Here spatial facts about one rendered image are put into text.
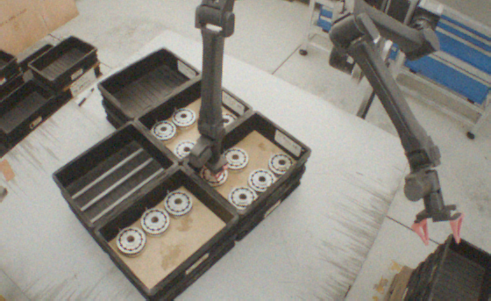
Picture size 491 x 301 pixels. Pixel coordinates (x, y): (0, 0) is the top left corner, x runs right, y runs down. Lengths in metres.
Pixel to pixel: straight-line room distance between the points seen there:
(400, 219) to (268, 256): 1.31
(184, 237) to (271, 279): 0.35
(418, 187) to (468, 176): 2.17
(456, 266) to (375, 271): 0.57
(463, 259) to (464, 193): 1.03
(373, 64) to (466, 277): 1.35
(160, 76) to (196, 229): 0.83
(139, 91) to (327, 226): 1.03
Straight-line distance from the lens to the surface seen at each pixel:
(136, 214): 1.39
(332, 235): 1.57
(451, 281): 1.97
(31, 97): 2.72
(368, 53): 0.93
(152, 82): 1.87
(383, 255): 2.44
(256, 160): 1.54
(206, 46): 1.08
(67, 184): 1.56
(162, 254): 1.34
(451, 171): 3.07
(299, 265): 1.49
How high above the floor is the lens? 2.05
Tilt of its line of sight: 49 degrees down
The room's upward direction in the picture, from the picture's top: 6 degrees clockwise
